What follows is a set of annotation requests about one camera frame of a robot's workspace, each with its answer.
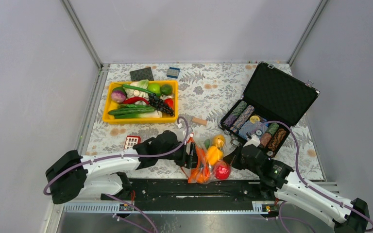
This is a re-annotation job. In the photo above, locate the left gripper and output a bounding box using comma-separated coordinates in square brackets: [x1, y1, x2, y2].
[158, 140, 203, 169]

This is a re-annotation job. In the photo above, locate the red fake apple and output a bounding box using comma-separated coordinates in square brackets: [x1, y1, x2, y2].
[213, 160, 231, 180]

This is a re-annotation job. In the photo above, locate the yellow fake bell pepper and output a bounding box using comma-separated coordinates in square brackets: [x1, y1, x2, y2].
[206, 146, 224, 166]

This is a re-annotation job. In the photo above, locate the orange fake carrot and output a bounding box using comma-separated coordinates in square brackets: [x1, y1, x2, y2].
[188, 145, 209, 183]

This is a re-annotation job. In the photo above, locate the clear zip top bag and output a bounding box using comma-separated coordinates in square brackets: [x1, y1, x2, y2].
[184, 133, 232, 184]

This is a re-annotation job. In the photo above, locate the dark green fake pepper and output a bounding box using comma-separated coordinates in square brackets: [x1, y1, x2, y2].
[204, 139, 212, 149]

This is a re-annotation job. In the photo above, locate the purple fake onion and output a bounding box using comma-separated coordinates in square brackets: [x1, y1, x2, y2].
[110, 90, 127, 103]

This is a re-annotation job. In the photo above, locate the fake orange tangerine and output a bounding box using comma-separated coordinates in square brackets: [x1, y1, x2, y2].
[196, 170, 210, 184]

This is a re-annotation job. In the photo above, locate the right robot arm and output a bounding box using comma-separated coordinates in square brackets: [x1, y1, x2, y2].
[224, 145, 370, 233]

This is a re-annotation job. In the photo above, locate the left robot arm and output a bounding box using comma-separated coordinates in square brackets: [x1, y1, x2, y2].
[44, 131, 193, 204]

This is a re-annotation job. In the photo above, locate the red fake tomato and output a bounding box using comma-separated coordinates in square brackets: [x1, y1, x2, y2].
[164, 99, 174, 109]

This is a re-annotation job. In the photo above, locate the black fake grape bunch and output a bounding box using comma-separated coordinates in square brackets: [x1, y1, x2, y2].
[148, 94, 175, 118]

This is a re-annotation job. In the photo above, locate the green fake cucumber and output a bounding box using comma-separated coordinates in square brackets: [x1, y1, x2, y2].
[108, 107, 155, 116]

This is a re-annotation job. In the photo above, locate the light green fake apple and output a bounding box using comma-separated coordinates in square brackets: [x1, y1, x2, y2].
[147, 83, 161, 94]

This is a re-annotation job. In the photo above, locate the red fake chili pepper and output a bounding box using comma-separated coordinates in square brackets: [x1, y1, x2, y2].
[123, 97, 149, 105]

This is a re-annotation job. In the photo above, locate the green fake bell pepper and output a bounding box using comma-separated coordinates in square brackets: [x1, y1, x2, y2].
[112, 86, 125, 93]

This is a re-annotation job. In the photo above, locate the green fake long bean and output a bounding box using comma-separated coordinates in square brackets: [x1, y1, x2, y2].
[122, 84, 161, 96]

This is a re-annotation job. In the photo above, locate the wooden cork cylinder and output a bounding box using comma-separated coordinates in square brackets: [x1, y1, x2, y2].
[192, 117, 207, 126]

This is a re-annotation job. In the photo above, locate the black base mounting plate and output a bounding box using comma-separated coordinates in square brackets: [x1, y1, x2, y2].
[114, 178, 279, 212]

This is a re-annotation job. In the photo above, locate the black poker chip case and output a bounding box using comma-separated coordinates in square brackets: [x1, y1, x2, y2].
[219, 62, 320, 158]

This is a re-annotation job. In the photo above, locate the blue grey small box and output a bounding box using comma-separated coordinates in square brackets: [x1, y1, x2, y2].
[166, 67, 180, 79]

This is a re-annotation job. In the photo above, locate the yellow plastic bin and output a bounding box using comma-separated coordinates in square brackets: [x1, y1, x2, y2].
[102, 80, 178, 124]

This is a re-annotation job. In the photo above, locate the black foam square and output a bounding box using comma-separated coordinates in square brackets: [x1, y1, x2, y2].
[130, 67, 154, 82]

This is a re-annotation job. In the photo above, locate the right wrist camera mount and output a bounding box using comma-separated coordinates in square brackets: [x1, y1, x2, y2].
[243, 134, 260, 147]

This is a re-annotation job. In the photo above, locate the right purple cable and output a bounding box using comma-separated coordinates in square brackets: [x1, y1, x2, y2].
[254, 120, 373, 233]

